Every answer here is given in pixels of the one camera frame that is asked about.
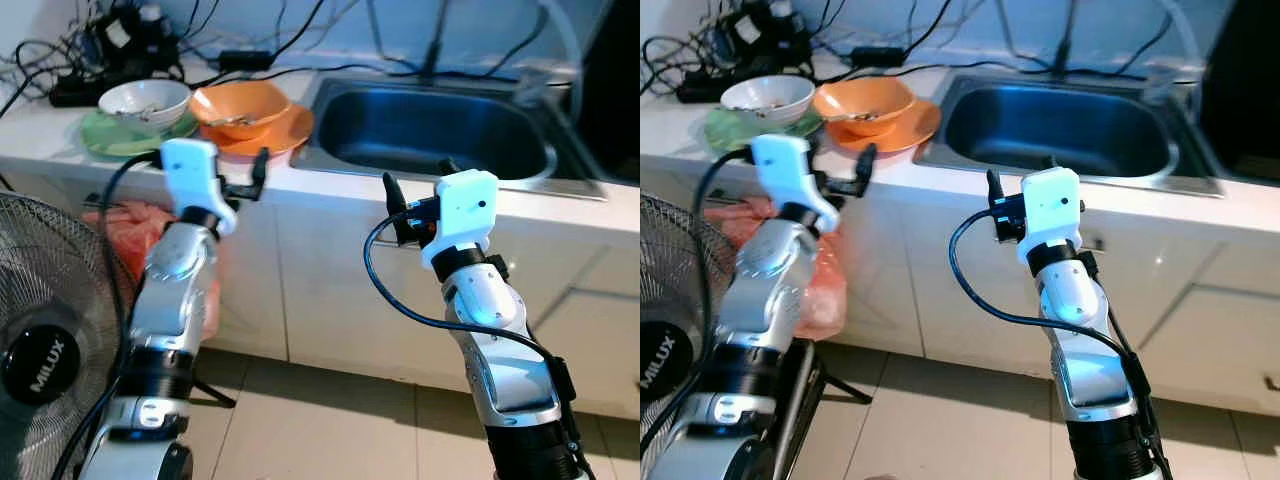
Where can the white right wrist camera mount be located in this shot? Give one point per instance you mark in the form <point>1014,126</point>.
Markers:
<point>465,210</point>
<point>1052,205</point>

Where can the black device with white labels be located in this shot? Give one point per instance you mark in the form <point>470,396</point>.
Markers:
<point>755,35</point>
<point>125,40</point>

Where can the black power adapter brick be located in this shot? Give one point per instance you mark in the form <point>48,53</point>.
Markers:
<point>878,57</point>
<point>245,60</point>

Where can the orange bowl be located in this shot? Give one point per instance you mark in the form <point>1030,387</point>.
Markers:
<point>240,100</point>
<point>860,98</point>

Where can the green plate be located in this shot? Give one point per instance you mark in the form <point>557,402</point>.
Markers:
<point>728,133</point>
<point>105,138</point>

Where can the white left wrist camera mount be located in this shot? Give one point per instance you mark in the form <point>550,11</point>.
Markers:
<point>190,165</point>
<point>785,160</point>

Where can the white bowl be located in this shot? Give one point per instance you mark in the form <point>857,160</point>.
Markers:
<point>125,95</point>
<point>760,100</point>

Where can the stainless steel sink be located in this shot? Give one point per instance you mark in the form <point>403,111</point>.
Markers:
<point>1060,130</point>
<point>430,130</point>

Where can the orange plate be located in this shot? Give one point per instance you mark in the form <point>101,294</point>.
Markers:
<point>915,125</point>
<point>290,130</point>

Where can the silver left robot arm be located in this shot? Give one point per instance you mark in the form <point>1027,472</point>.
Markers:
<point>175,290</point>
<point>765,290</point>

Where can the black power strip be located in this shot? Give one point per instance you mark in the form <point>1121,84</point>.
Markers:
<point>705,90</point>
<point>85,92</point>

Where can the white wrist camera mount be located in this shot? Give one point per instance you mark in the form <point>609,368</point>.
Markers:
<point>465,210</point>
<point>785,160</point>
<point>190,165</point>
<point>1052,205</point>

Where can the metal faucet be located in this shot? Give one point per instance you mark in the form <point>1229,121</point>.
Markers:
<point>1063,55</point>
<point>433,60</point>

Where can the black standing fan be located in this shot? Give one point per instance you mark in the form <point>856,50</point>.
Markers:
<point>40,360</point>
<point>660,360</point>

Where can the metal spoon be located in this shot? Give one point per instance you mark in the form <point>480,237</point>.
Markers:
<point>862,115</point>
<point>240,120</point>

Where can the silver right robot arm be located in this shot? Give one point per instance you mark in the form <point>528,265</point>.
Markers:
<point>500,370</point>
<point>1090,380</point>

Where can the black stand leg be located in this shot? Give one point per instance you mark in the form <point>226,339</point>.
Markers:
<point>215,393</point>
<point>795,420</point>

